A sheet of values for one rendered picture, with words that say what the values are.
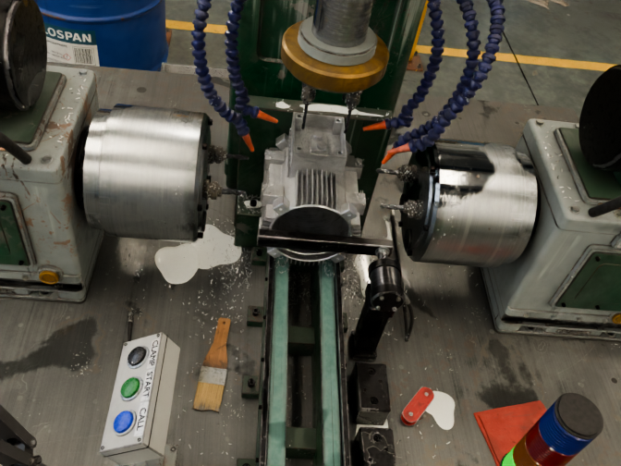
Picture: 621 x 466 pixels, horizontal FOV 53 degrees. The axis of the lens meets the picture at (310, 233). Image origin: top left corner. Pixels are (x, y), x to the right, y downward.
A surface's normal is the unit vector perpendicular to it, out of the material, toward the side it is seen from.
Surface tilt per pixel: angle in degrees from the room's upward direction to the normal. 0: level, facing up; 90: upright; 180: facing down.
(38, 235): 89
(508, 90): 0
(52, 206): 89
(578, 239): 89
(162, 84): 0
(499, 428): 2
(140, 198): 65
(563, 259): 89
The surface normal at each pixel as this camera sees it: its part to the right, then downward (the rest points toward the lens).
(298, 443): 0.14, -0.66
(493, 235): 0.05, 0.51
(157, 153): 0.12, -0.24
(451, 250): 0.00, 0.76
